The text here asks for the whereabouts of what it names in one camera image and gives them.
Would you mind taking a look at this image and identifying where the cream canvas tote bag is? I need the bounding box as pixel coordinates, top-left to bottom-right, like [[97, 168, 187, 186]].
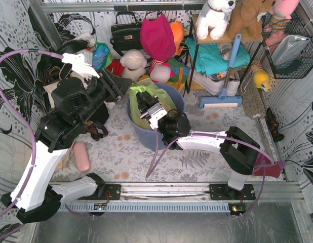
[[44, 79, 60, 103]]

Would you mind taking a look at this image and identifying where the black wire basket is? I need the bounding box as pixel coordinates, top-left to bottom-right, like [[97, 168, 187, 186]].
[[262, 12, 313, 79]]

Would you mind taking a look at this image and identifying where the silver foil pouch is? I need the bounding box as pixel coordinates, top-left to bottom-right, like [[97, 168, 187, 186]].
[[271, 35, 311, 66]]

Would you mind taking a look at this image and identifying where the colourful printed bag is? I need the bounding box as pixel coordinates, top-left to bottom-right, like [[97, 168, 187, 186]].
[[92, 42, 113, 71]]

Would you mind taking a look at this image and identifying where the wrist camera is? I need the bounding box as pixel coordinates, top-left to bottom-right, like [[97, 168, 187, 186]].
[[62, 50, 100, 78], [140, 103, 168, 130]]

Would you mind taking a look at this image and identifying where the white plush sheep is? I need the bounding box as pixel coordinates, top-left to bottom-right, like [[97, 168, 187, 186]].
[[120, 49, 147, 82]]

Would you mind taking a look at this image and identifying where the pink case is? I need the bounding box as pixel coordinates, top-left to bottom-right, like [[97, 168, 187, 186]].
[[73, 142, 90, 173]]

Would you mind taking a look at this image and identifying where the teal folded cloth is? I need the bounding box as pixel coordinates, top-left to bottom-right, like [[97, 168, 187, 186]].
[[195, 44, 251, 75]]

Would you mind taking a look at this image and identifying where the orange plush toy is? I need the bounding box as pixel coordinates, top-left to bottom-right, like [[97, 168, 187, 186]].
[[170, 22, 184, 49]]

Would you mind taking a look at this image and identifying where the brown teddy bear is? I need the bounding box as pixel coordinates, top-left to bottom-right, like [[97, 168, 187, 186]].
[[227, 0, 276, 39]]

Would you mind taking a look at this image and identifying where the rainbow striped cloth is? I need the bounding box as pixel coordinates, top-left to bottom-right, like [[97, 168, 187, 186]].
[[139, 58, 190, 91]]

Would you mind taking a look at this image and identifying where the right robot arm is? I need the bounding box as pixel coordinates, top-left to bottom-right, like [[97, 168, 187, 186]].
[[136, 92, 260, 201]]

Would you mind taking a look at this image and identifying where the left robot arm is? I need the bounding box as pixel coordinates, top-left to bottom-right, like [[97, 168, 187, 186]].
[[1, 68, 132, 224]]

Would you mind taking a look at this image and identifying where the purple cable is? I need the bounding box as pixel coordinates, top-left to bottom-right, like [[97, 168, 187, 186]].
[[145, 129, 276, 217], [0, 49, 96, 241]]

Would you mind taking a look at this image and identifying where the red cloth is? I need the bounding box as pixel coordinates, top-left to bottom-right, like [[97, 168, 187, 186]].
[[107, 59, 124, 76]]

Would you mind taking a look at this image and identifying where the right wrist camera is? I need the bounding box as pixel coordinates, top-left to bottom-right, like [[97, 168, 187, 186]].
[[140, 103, 168, 130]]

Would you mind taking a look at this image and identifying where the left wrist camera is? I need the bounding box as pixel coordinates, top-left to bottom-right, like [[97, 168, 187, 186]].
[[62, 50, 100, 78]]

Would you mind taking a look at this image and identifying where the purple orange sock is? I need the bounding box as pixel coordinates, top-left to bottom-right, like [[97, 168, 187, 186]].
[[252, 153, 286, 178]]

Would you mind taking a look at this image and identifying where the pink plush doll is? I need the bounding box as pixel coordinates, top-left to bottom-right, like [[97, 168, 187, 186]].
[[149, 59, 175, 84]]

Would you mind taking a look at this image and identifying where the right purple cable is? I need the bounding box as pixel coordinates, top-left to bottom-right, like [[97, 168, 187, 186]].
[[145, 129, 276, 217]]

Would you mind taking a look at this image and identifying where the wooden metal shelf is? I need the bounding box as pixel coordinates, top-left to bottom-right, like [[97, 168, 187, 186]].
[[185, 14, 263, 94]]

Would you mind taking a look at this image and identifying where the magenta cloth bag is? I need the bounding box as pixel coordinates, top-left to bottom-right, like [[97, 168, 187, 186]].
[[140, 14, 176, 61]]

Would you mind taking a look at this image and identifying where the white shoe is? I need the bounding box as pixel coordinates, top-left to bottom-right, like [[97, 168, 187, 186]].
[[192, 72, 240, 96]]

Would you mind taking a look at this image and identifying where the yellow plush toy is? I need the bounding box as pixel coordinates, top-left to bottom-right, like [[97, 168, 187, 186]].
[[253, 67, 269, 92]]

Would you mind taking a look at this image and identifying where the blue trash bin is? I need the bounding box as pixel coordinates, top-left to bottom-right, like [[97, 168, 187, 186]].
[[125, 83, 185, 150]]

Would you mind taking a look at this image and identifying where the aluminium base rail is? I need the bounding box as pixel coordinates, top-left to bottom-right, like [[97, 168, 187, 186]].
[[62, 181, 304, 204]]

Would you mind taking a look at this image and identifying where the white plush dog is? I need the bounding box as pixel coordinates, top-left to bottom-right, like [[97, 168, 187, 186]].
[[196, 0, 236, 40]]

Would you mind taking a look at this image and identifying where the green trash bag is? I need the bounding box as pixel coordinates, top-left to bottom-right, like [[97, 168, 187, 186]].
[[129, 79, 176, 130]]

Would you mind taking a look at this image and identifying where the black leather handbag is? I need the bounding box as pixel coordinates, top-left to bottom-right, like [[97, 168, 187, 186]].
[[110, 12, 143, 57]]

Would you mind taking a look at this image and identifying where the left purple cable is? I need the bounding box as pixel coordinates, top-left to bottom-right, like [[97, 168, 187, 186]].
[[0, 49, 96, 241]]

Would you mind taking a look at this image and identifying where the black round hat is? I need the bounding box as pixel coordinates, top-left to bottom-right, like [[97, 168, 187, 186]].
[[55, 40, 89, 55]]

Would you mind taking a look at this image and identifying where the pink plush toy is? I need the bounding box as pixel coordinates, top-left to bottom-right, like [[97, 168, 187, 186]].
[[268, 0, 300, 30]]

